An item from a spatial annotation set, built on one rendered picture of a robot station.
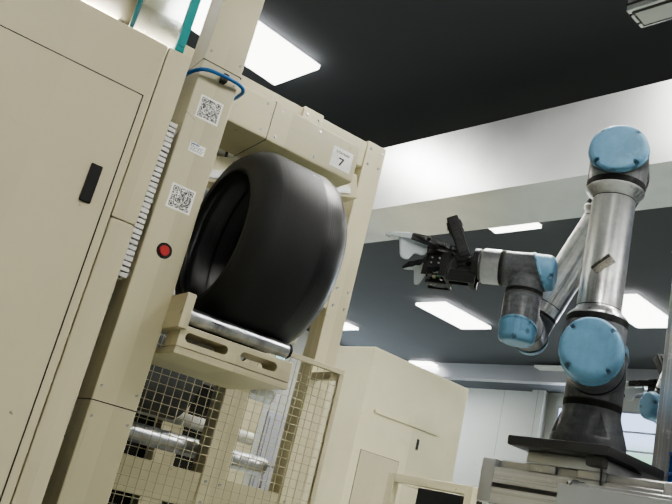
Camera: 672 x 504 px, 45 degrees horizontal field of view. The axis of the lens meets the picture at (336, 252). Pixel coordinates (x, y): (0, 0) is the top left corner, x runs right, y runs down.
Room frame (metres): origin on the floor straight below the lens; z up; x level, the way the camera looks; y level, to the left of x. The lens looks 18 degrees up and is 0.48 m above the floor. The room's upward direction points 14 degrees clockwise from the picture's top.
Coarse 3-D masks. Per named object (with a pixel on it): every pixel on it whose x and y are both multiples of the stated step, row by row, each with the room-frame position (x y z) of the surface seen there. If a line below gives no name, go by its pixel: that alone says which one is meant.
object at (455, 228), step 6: (456, 216) 1.63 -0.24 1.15; (450, 222) 1.63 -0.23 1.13; (456, 222) 1.63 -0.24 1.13; (450, 228) 1.63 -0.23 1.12; (456, 228) 1.62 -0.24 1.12; (462, 228) 1.64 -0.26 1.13; (450, 234) 1.66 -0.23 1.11; (456, 234) 1.62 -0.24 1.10; (462, 234) 1.62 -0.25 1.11; (456, 240) 1.62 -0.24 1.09; (462, 240) 1.61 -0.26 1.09; (456, 246) 1.62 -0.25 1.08; (462, 246) 1.61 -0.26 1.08; (462, 252) 1.61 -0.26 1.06; (468, 252) 1.60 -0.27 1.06
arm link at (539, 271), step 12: (504, 252) 1.56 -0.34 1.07; (516, 252) 1.55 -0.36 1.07; (528, 252) 1.55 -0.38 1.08; (504, 264) 1.55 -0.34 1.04; (516, 264) 1.54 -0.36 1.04; (528, 264) 1.53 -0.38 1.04; (540, 264) 1.52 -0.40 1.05; (552, 264) 1.51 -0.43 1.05; (504, 276) 1.56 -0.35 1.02; (516, 276) 1.54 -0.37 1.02; (528, 276) 1.53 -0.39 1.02; (540, 276) 1.52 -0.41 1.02; (552, 276) 1.52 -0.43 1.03; (540, 288) 1.54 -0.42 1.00; (552, 288) 1.54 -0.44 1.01
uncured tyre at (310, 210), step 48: (240, 192) 2.53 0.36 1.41; (288, 192) 2.12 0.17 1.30; (336, 192) 2.26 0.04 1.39; (192, 240) 2.52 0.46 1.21; (240, 240) 2.15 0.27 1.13; (288, 240) 2.12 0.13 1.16; (336, 240) 2.20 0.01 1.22; (192, 288) 2.59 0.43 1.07; (240, 288) 2.16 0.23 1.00; (288, 288) 2.18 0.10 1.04; (288, 336) 2.32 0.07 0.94
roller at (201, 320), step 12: (192, 312) 2.16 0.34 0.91; (192, 324) 2.18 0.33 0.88; (204, 324) 2.19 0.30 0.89; (216, 324) 2.20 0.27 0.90; (228, 324) 2.22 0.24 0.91; (228, 336) 2.23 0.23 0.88; (240, 336) 2.24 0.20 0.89; (252, 336) 2.26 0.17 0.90; (264, 336) 2.28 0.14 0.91; (264, 348) 2.29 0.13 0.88; (276, 348) 2.30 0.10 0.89; (288, 348) 2.32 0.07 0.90
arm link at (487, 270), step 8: (488, 248) 1.59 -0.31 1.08; (480, 256) 1.58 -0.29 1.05; (488, 256) 1.56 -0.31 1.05; (496, 256) 1.56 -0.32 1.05; (480, 264) 1.57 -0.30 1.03; (488, 264) 1.56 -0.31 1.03; (496, 264) 1.56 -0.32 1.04; (480, 272) 1.58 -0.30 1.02; (488, 272) 1.57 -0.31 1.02; (496, 272) 1.56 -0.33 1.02; (480, 280) 1.59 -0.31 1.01; (488, 280) 1.58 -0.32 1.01; (496, 280) 1.57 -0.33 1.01
